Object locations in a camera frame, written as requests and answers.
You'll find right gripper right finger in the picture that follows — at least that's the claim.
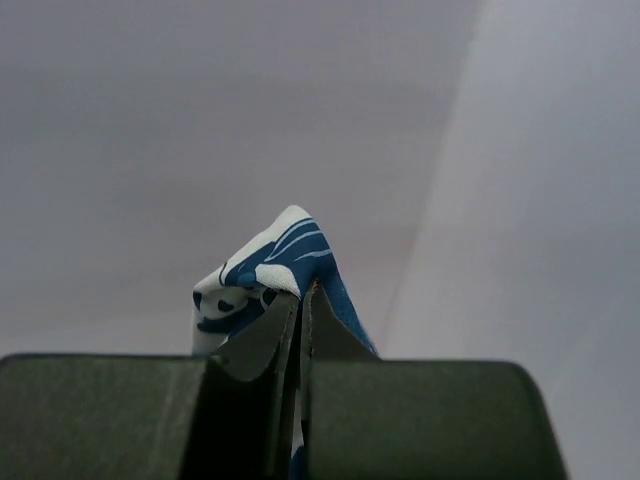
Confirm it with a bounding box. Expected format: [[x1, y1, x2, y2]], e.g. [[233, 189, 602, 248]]
[[301, 286, 568, 479]]

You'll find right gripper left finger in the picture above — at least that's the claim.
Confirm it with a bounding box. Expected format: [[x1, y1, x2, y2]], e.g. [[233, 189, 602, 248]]
[[1, 295, 298, 479]]

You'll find blue and white t-shirt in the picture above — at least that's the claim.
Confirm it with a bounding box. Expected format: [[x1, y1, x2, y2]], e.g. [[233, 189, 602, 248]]
[[192, 206, 379, 479]]

